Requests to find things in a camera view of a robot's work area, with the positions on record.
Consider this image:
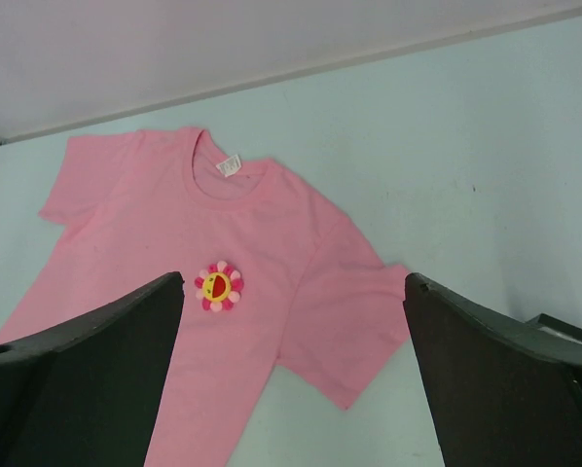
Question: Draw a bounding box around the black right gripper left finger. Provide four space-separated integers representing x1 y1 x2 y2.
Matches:
0 272 184 466

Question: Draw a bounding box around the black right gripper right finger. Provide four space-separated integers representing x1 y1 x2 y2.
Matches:
404 273 582 466

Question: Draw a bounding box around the pink t-shirt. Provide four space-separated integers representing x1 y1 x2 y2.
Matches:
0 127 409 466

